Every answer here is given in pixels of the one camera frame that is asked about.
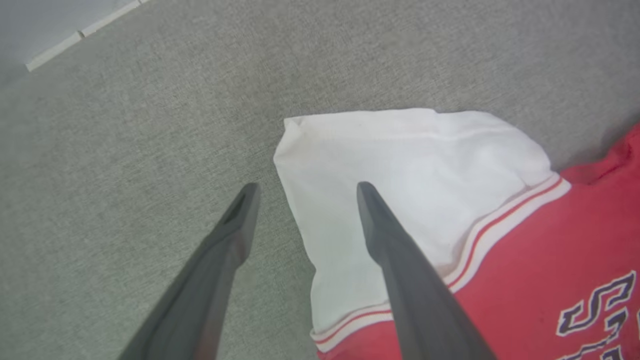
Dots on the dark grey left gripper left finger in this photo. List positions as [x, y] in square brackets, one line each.
[205, 290]

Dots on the white baseboard strip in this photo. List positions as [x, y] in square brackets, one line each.
[55, 50]

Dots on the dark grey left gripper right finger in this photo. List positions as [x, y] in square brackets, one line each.
[415, 300]

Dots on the red and white Bulls jersey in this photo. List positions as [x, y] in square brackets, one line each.
[425, 160]

